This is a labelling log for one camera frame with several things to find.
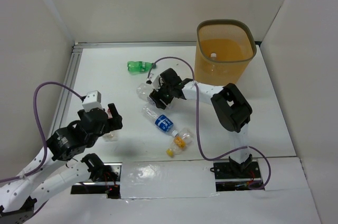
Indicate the clear bottle yellow cap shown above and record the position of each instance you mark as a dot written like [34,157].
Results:
[180,143]

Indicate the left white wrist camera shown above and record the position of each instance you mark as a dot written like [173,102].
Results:
[91,101]

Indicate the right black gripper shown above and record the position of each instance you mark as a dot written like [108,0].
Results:
[156,96]

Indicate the clear bottle blue label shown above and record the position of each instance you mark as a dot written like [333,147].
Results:
[159,119]

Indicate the orange mesh waste bin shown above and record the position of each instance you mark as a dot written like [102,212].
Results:
[234,45]

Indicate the white tape sheet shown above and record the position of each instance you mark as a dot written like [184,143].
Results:
[167,180]

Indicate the green plastic bottle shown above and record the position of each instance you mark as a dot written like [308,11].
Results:
[136,67]

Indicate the aluminium frame rail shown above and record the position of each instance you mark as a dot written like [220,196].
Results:
[103,67]

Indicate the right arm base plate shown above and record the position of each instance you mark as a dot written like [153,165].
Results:
[229,178]

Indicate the clear bottle white cap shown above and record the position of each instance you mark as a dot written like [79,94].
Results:
[213,56]

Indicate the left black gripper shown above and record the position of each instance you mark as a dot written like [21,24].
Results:
[111,122]

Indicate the clear bottle orange white label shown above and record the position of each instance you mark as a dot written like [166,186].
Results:
[143,91]

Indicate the clear bottle red label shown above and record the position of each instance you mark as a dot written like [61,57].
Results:
[111,136]

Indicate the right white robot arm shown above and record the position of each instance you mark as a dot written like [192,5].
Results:
[231,108]

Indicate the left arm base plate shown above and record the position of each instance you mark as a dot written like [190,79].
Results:
[107,185]

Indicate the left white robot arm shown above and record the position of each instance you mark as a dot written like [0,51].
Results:
[21,198]

